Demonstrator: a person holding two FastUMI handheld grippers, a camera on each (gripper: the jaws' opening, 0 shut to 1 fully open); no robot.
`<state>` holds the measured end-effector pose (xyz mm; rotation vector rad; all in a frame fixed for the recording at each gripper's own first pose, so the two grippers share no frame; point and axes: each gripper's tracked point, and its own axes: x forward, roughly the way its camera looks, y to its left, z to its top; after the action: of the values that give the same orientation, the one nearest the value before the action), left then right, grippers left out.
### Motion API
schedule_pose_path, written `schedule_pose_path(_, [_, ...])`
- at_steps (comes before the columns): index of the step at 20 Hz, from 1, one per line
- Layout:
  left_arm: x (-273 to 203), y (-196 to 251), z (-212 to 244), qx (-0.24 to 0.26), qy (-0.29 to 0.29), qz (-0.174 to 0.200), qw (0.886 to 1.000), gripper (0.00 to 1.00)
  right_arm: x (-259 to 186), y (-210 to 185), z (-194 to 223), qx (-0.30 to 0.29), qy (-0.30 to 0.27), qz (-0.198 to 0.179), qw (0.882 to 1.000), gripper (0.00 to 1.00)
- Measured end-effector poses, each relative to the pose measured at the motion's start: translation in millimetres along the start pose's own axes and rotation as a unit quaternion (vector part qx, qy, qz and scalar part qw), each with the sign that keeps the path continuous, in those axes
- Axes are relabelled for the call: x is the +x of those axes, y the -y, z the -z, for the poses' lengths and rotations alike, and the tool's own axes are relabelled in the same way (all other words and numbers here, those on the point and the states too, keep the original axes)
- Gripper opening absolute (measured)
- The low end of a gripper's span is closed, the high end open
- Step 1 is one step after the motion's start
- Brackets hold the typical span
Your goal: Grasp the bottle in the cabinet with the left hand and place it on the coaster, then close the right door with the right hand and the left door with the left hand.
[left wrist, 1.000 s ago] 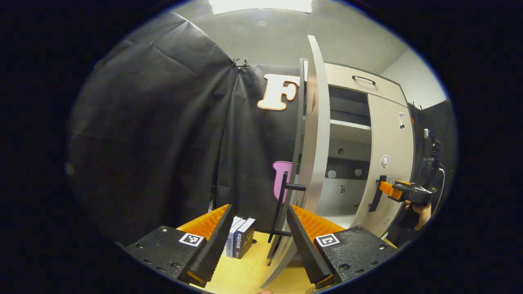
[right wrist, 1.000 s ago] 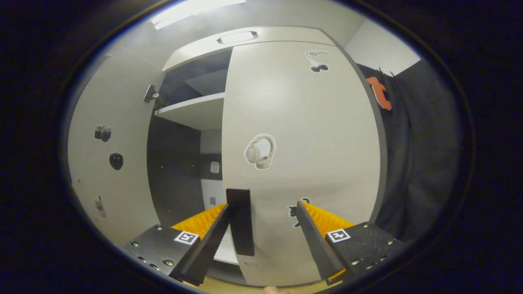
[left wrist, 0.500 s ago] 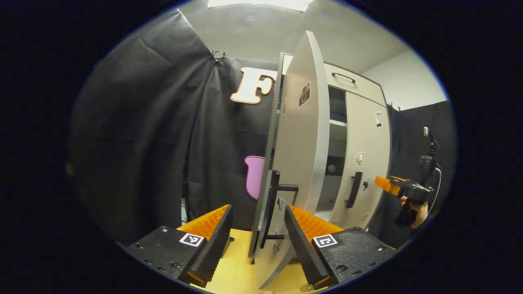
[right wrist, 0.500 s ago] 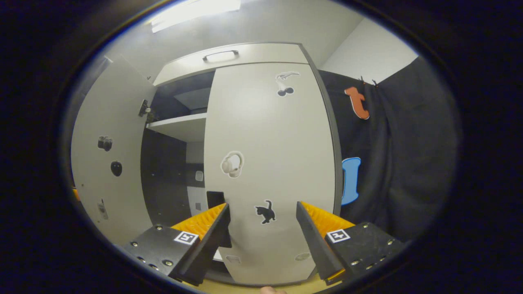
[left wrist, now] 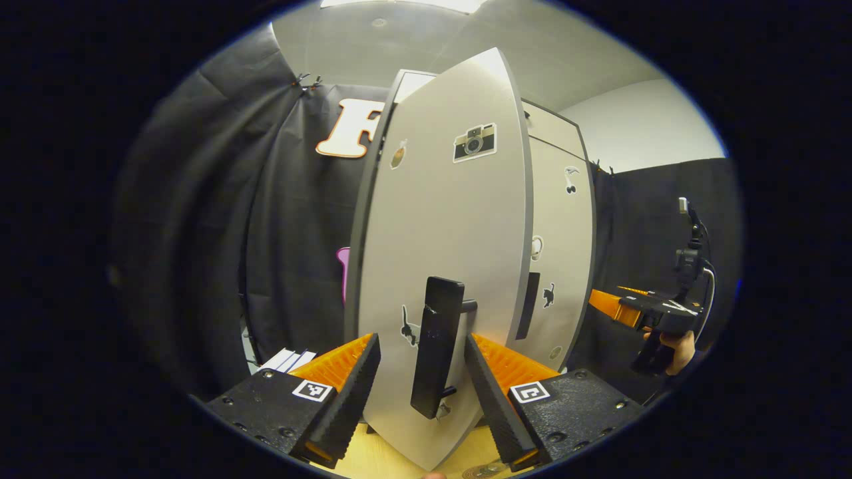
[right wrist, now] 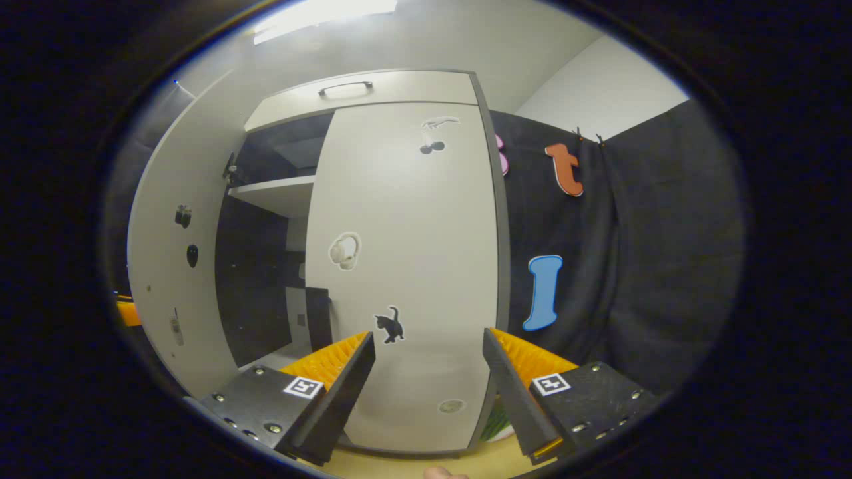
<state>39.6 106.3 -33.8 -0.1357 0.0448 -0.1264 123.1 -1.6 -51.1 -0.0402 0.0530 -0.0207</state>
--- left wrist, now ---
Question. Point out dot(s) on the white paper sheets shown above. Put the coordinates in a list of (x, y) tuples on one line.
[(287, 359)]

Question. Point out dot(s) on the white and grey cabinet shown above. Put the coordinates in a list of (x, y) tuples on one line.
[(592, 266)]

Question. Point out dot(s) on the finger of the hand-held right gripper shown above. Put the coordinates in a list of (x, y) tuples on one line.
[(632, 290), (609, 305)]

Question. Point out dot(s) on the black backdrop cloth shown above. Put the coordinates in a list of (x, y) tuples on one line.
[(639, 226), (200, 199)]

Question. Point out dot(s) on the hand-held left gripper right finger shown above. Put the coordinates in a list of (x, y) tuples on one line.
[(492, 399)]

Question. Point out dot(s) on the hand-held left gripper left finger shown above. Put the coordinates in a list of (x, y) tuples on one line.
[(353, 399)]

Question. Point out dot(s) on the white cabinet door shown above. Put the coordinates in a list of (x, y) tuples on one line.
[(446, 219), (562, 219)]

